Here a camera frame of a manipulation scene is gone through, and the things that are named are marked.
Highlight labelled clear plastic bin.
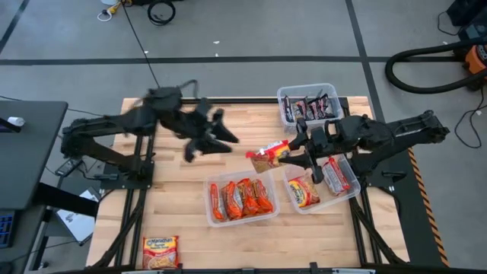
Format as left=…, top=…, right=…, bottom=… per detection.
left=202, top=169, right=282, bottom=228

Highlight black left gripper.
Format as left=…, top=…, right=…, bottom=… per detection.
left=169, top=97, right=240, bottom=163

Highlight black aluminium rig frame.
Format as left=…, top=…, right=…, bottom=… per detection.
left=89, top=85, right=410, bottom=274

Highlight thin black floor cable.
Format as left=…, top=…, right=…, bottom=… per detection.
left=0, top=94, right=121, bottom=118
left=436, top=10, right=463, bottom=37

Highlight black equipment case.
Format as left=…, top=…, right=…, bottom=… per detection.
left=445, top=0, right=487, bottom=27

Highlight white paper sheets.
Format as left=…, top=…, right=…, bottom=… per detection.
left=56, top=189, right=100, bottom=245

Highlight black platform with hazard stripes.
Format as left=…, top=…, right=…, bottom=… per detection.
left=376, top=131, right=450, bottom=269

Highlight black vacuum hose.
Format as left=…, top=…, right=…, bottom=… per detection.
left=384, top=37, right=487, bottom=95

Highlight blue lit keyboard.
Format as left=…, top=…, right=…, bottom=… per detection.
left=0, top=210, right=18, bottom=249

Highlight black desk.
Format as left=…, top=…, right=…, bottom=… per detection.
left=0, top=100, right=100, bottom=274

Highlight black looped gripper cable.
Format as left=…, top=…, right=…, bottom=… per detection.
left=177, top=78, right=200, bottom=100

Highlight red yellow Maruchan ramen packet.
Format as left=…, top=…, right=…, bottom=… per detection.
left=245, top=139, right=292, bottom=174
left=288, top=176, right=321, bottom=209
left=142, top=234, right=180, bottom=270
left=321, top=155, right=352, bottom=197

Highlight coiled black cable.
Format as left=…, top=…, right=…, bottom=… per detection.
left=146, top=0, right=177, bottom=27

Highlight orange black vacuum cleaner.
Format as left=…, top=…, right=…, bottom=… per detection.
left=458, top=22, right=487, bottom=92

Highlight white cable with yellow plug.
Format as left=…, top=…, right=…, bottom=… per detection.
left=96, top=0, right=132, bottom=23

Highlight long black floor cable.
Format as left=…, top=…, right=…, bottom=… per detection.
left=120, top=0, right=163, bottom=88

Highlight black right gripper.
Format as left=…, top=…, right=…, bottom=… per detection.
left=279, top=117, right=357, bottom=184

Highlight black floor cable loop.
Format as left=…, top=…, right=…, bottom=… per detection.
left=454, top=87, right=487, bottom=150

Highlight black power adapter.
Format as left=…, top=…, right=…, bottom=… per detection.
left=55, top=158, right=83, bottom=177

